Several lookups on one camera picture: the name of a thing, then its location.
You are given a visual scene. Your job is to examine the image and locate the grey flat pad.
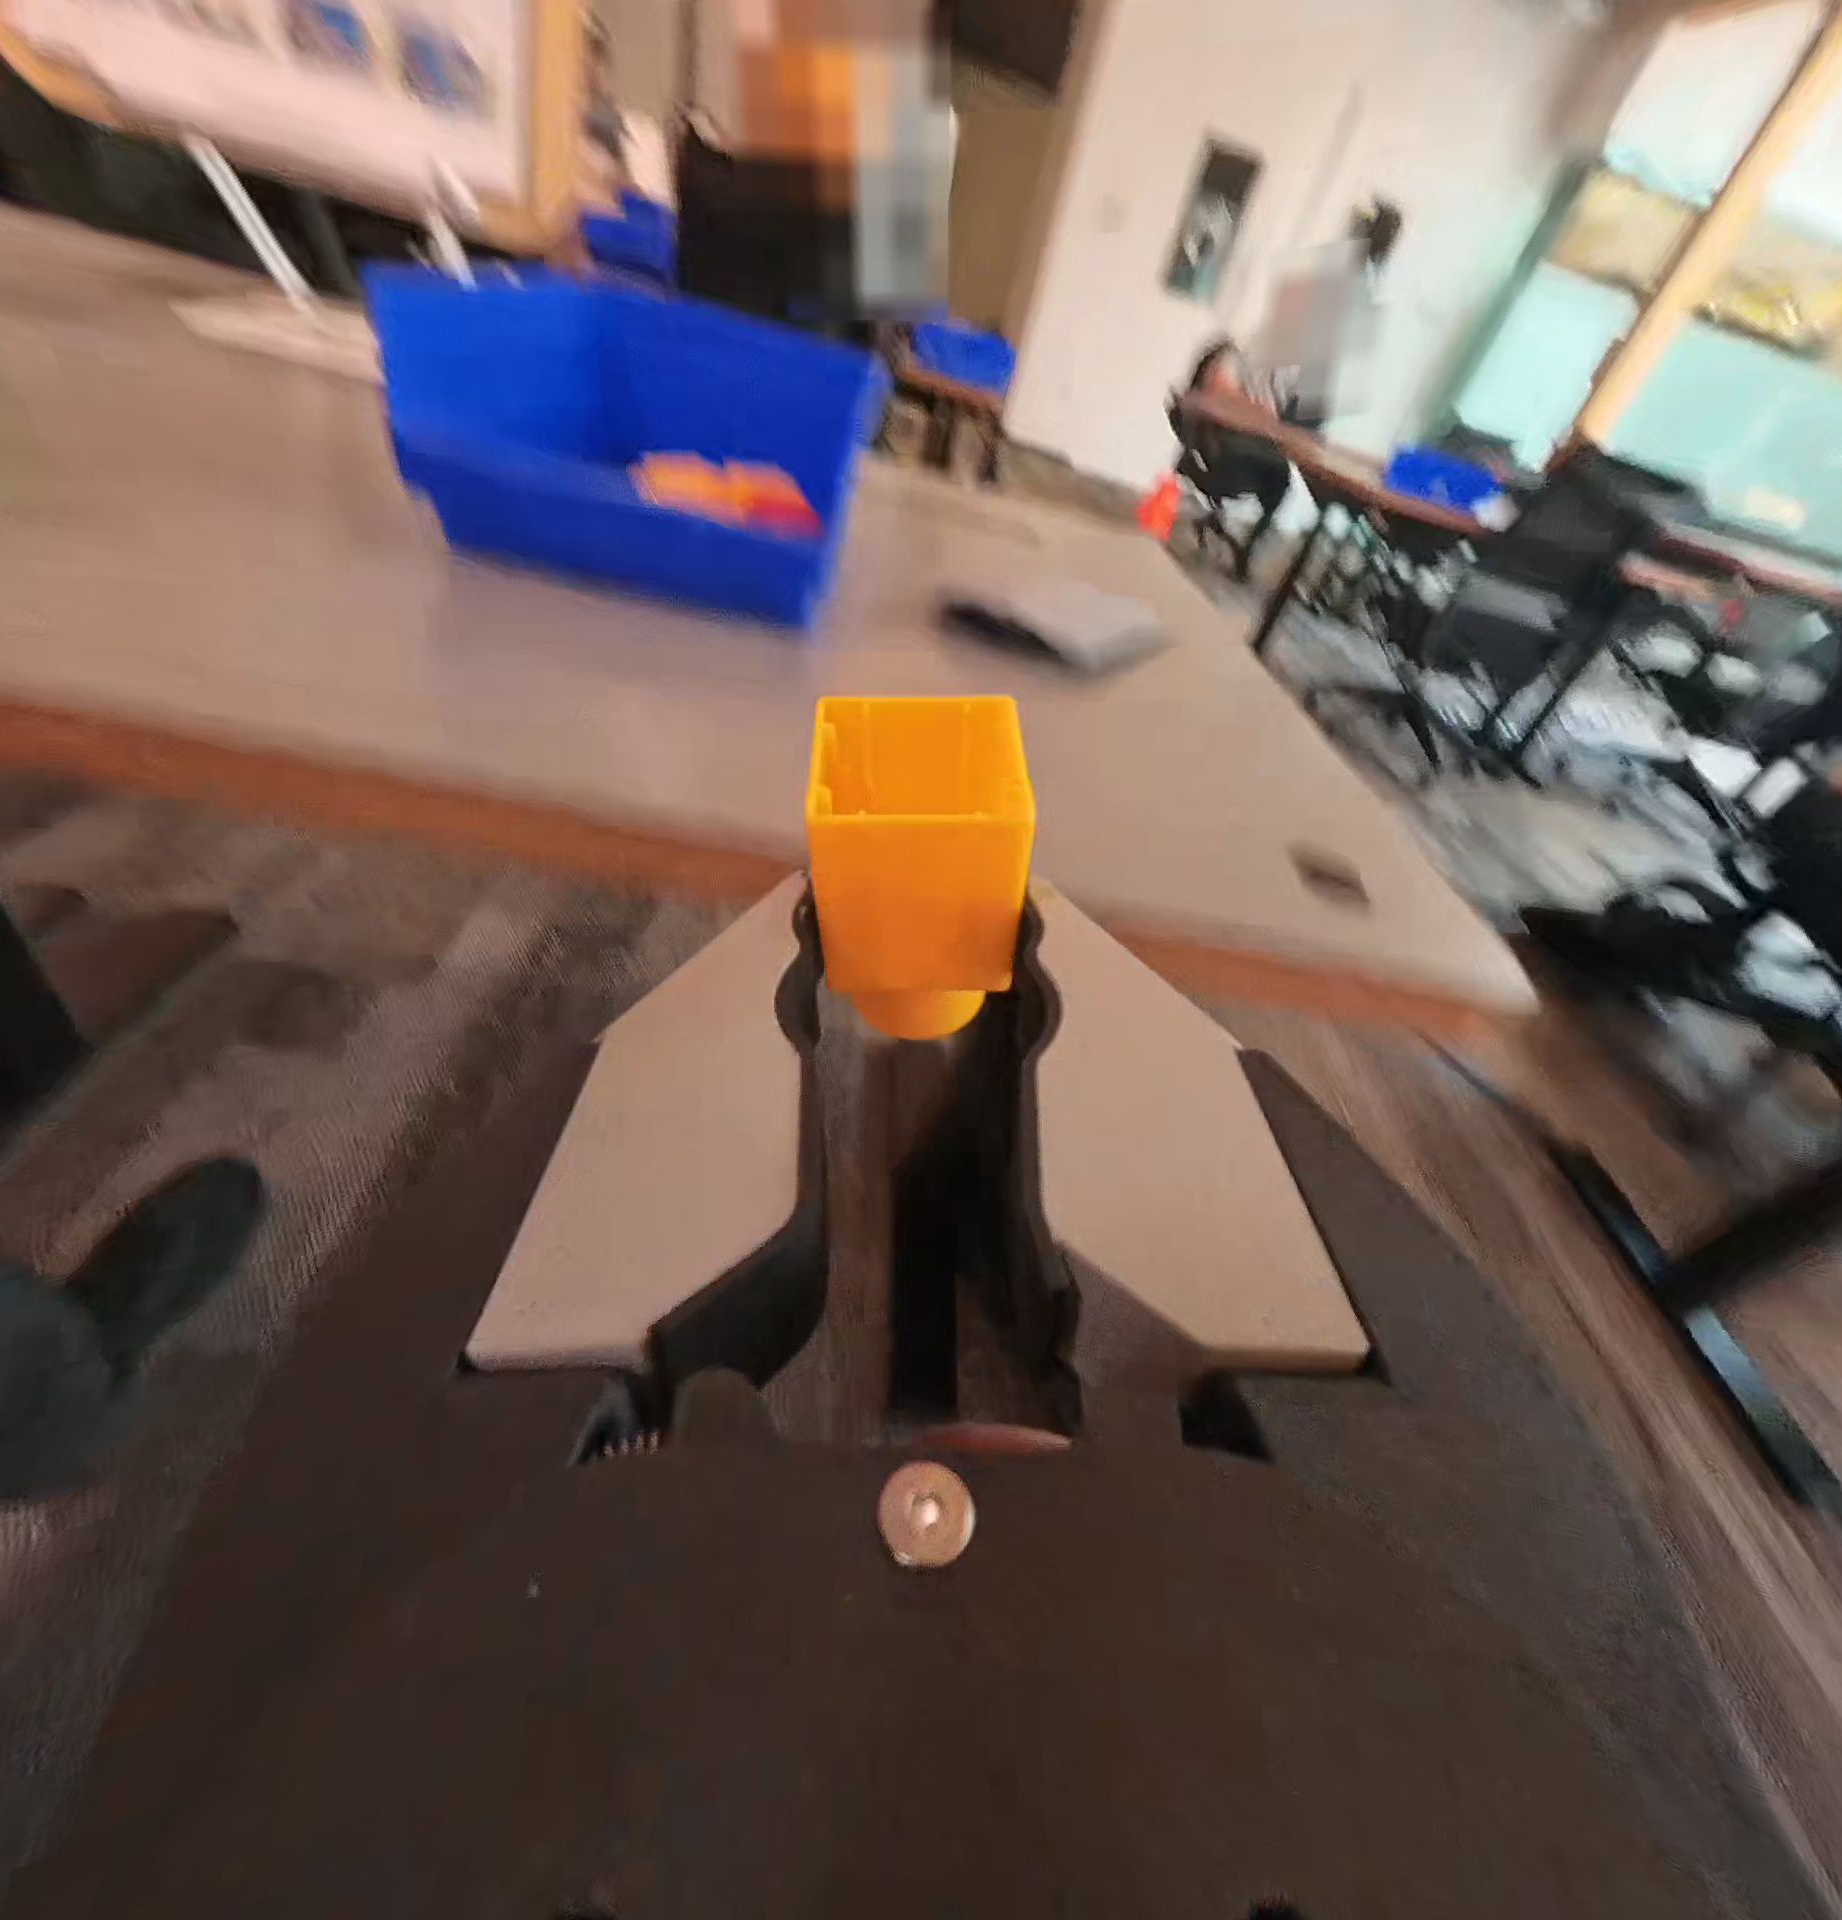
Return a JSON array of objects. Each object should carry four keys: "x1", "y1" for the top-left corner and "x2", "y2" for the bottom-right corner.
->
[{"x1": 943, "y1": 576, "x2": 1171, "y2": 676}]

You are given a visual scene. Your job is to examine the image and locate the red mega block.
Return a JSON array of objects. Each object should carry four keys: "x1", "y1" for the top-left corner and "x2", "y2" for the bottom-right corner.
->
[{"x1": 717, "y1": 456, "x2": 826, "y2": 543}]

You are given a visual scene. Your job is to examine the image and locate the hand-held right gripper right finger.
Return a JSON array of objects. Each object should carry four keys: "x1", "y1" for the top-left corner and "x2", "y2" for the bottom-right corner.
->
[{"x1": 1010, "y1": 877, "x2": 1372, "y2": 1382}]

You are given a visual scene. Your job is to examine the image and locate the laminated instruction sheet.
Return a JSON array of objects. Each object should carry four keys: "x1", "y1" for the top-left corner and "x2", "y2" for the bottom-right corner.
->
[{"x1": 0, "y1": 0, "x2": 539, "y2": 136}]

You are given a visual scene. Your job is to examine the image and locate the wooden document stand white base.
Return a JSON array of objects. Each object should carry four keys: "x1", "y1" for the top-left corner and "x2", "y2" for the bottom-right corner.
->
[{"x1": 0, "y1": 0, "x2": 600, "y2": 385}]

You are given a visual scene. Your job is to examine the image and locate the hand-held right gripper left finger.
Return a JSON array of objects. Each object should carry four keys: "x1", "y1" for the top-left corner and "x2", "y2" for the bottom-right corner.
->
[{"x1": 467, "y1": 877, "x2": 833, "y2": 1382}]

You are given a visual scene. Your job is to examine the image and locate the blue plastic bin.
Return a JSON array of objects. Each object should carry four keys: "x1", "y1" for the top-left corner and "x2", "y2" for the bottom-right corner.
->
[
  {"x1": 905, "y1": 314, "x2": 1020, "y2": 399},
  {"x1": 1383, "y1": 442, "x2": 1510, "y2": 514},
  {"x1": 362, "y1": 261, "x2": 892, "y2": 632}
]

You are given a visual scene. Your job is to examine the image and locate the black office chair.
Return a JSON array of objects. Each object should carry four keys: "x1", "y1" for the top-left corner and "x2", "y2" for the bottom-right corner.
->
[
  {"x1": 1163, "y1": 385, "x2": 1300, "y2": 587},
  {"x1": 1396, "y1": 449, "x2": 1678, "y2": 788}
]

